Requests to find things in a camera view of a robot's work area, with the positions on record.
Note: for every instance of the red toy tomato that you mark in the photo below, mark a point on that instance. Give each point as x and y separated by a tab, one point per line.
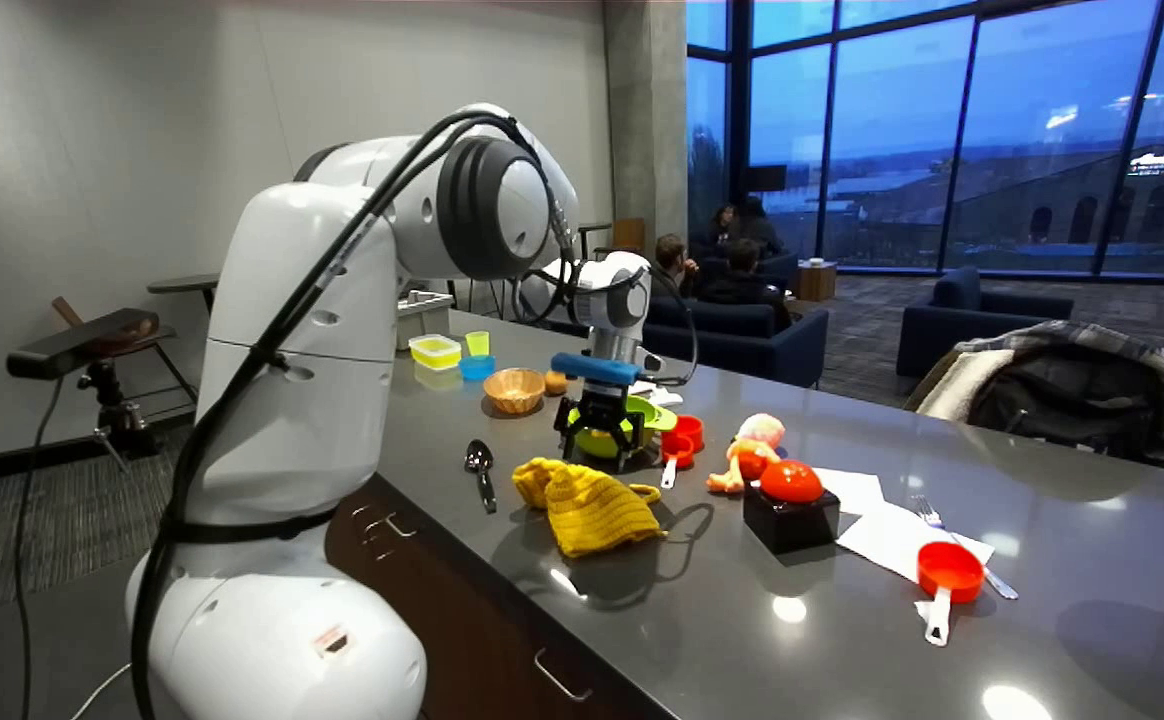
788	481

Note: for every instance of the dark jacket on chair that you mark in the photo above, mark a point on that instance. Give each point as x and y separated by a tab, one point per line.
1072	392

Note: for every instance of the orange and white plush toy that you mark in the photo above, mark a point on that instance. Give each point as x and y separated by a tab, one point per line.
758	435

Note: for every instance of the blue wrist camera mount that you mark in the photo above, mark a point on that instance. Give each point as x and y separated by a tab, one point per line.
598	370

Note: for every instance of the tan wooden scoop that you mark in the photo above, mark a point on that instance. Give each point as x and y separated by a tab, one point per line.
554	386

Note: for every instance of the woven wicker basket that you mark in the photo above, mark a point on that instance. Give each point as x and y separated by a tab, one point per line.
513	392

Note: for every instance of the white paper sheet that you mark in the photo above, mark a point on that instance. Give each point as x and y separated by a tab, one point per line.
893	532

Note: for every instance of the black stereo camera bar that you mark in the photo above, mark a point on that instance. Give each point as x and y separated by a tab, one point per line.
81	345

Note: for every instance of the blue lounge sofa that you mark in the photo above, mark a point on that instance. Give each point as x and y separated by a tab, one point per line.
767	348

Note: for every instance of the dark blue armchair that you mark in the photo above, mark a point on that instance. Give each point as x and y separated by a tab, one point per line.
975	333

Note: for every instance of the dark wood counter cabinet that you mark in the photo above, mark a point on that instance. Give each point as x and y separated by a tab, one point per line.
475	641

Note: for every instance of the green plastic cup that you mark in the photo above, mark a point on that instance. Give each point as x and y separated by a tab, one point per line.
476	345

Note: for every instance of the large glass window wall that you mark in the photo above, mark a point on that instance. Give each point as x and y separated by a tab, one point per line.
954	135

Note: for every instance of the black metal utensil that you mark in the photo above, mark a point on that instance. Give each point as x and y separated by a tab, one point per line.
476	462

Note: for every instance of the white folded napkin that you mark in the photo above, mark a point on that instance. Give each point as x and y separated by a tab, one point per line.
656	392

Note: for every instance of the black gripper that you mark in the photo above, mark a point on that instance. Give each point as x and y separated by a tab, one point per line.
600	407

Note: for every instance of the black square box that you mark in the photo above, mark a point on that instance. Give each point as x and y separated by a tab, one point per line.
793	527

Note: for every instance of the black camera tripod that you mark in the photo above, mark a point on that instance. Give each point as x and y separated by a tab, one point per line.
112	407

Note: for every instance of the brown box side table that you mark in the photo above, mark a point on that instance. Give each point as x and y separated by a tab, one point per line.
813	283

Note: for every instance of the blue plastic cup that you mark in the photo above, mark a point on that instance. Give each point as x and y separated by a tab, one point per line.
476	372

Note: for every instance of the seated person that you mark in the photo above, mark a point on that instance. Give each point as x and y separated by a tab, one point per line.
751	246

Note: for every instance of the yellow knitted cloth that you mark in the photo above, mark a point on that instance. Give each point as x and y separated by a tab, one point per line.
587	515

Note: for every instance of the large lime green bowl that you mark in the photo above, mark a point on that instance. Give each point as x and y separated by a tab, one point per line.
598	443

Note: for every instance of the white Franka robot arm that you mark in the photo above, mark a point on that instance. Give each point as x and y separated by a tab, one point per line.
286	401

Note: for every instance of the yellow green plastic container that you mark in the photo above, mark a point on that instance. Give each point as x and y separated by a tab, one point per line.
435	352

